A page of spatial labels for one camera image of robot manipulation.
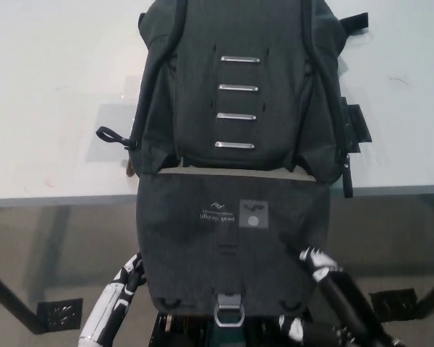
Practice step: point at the white and black left hand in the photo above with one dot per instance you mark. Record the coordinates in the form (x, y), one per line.
(103, 311)

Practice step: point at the white and black right hand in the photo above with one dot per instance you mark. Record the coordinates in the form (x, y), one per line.
(341, 307)

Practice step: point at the dark grey backpack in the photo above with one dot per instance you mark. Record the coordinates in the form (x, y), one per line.
(235, 152)

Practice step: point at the black tape patch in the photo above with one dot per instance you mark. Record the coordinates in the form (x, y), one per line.
(360, 124)

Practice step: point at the large clear tape patch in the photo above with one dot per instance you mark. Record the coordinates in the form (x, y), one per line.
(112, 119)

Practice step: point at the small clear tape patch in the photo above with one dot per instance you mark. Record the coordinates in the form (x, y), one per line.
(134, 85)

